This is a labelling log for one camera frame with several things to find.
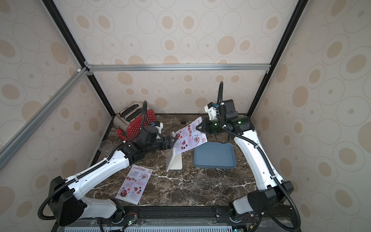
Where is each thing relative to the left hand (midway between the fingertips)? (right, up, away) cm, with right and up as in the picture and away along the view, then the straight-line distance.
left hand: (175, 139), depth 76 cm
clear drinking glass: (-49, -7, +21) cm, 53 cm away
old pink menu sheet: (-25, -27, +8) cm, 38 cm away
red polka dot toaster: (-31, +13, +18) cm, 38 cm away
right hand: (+14, +7, -5) cm, 16 cm away
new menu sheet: (+7, +1, -4) cm, 8 cm away
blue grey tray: (+25, -12, +18) cm, 33 cm away
